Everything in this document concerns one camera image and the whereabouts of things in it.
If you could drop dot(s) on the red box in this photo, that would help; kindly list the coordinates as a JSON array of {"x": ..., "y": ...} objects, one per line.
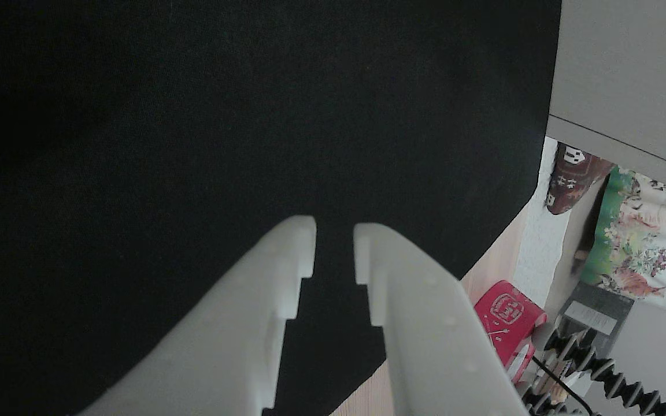
[{"x": 506, "y": 312}]

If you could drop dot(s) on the black box white label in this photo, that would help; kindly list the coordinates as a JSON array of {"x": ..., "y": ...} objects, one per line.
[{"x": 605, "y": 297}]

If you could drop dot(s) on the black flexible tripod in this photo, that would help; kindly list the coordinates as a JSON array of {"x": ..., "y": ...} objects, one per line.
[{"x": 610, "y": 372}]

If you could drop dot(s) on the black desk mat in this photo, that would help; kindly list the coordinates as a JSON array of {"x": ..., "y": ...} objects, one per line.
[{"x": 194, "y": 115}]

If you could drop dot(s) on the floral cloth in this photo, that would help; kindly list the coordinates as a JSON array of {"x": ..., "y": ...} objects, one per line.
[{"x": 645, "y": 242}]

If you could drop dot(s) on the pale grey cabinet panel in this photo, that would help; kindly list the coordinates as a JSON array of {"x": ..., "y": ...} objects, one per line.
[{"x": 628, "y": 69}]

